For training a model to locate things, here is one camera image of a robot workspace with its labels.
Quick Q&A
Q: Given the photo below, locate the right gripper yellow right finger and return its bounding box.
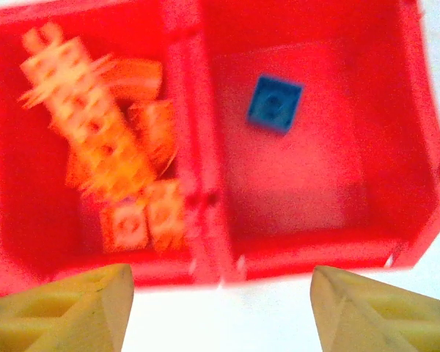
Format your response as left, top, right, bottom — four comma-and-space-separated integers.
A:
310, 265, 440, 352

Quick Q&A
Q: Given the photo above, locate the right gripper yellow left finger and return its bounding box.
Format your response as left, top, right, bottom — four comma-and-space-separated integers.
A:
0, 263, 135, 352

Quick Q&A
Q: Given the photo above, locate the orange long holed lego beam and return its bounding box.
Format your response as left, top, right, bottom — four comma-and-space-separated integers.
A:
17, 21, 159, 203

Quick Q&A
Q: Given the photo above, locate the orange curved lego piece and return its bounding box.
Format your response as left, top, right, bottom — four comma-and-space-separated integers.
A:
105, 58, 165, 103
127, 100, 180, 177

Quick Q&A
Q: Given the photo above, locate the blue lego brick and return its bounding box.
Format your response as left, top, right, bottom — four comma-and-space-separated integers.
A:
246, 73, 305, 136

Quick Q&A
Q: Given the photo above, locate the red plastic bin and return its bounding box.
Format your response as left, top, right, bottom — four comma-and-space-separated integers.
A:
0, 0, 223, 298
190, 0, 440, 284

